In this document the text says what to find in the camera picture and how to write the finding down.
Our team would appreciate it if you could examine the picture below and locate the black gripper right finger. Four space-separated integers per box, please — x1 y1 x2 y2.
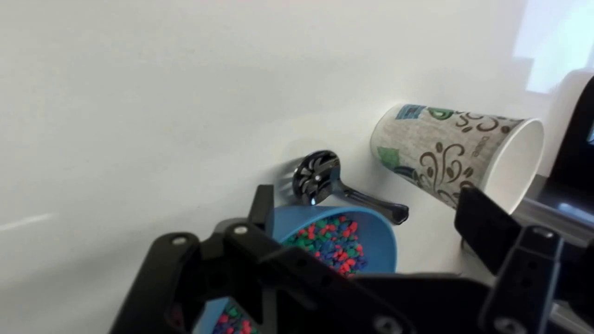
455 187 594 334

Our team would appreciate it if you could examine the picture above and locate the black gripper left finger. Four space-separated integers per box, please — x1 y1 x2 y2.
110 182 398 334

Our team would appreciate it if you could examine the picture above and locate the dark metal fork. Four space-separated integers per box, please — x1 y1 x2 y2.
290 150 409 225

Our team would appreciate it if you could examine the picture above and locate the patterned paper coffee cup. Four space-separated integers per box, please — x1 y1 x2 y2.
370 104 545 213

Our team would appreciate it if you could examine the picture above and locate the blue bowl with beads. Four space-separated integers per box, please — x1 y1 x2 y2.
194 206 398 334

